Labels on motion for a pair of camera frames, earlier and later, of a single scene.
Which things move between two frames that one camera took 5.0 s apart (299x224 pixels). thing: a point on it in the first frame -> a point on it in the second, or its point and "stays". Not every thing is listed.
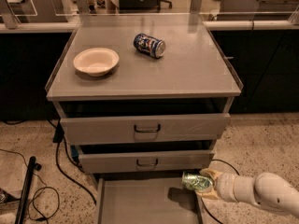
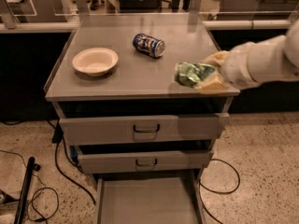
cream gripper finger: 209,193 -> 214,84
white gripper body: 224,184 -> 235,68
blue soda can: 151,47 stays
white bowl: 96,61 stays
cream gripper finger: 210,173 -> 217,59
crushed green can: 195,182 -> 191,74
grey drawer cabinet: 144,99 stays
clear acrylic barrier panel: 149,7 stays
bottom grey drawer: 147,200 stays
